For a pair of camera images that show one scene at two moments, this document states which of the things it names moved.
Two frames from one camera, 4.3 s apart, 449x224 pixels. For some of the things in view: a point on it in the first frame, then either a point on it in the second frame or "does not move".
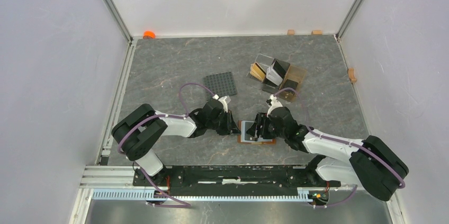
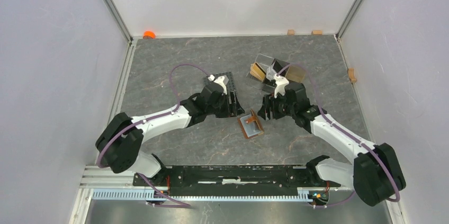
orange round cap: x=149 y=34 does not move
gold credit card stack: x=257 y=72 does not move
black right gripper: x=262 y=120 to x=263 y=112
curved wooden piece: x=351 y=75 does not move
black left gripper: x=231 y=127 to x=231 y=110
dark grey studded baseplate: x=222 y=84 does not move
